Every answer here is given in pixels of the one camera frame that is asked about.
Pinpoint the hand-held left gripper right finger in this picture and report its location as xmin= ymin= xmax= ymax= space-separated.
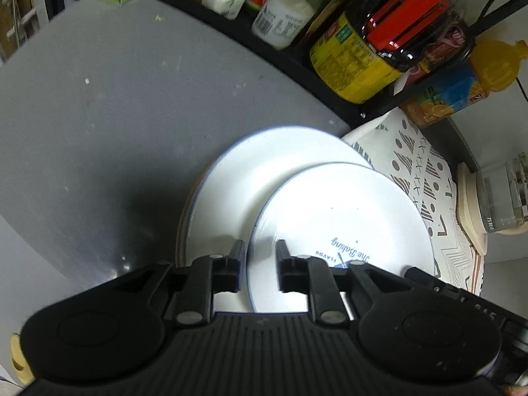
xmin=275 ymin=239 xmax=414 ymax=326

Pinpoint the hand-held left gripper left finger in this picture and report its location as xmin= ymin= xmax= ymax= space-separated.
xmin=111 ymin=239 xmax=249 ymax=326

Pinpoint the white plate with crossed-tools print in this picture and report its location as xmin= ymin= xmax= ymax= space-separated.
xmin=246 ymin=162 xmax=436 ymax=314

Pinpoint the white plate with script print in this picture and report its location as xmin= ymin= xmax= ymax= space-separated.
xmin=187 ymin=126 xmax=374 ymax=311

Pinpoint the brown-rimmed plate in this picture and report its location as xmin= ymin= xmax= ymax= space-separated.
xmin=176 ymin=164 xmax=199 ymax=270

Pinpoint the beige kettle heating base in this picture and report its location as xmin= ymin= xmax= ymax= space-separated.
xmin=455 ymin=162 xmax=490 ymax=257

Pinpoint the glass kettle with beige lid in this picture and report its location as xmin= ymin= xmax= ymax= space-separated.
xmin=474 ymin=157 xmax=528 ymax=235

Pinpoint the patterned table mat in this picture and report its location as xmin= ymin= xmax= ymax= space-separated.
xmin=342 ymin=107 xmax=484 ymax=296

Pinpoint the orange juice bottle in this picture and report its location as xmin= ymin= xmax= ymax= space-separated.
xmin=399 ymin=40 xmax=528 ymax=128

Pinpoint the dark jar with yellow label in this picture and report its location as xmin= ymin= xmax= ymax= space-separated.
xmin=309 ymin=10 xmax=407 ymax=105

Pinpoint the yellow object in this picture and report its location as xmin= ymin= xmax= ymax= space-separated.
xmin=10 ymin=334 xmax=36 ymax=385

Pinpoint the red drink can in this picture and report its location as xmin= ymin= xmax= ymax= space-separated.
xmin=406 ymin=25 xmax=473 ymax=85

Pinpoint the white plastic bottle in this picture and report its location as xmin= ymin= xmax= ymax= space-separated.
xmin=251 ymin=0 xmax=344 ymax=49

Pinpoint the clear jar with red packet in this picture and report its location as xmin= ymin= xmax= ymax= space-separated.
xmin=365 ymin=0 xmax=475 ymax=65

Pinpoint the black wire shelf rack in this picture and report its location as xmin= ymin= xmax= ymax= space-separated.
xmin=140 ymin=0 xmax=528 ymax=131

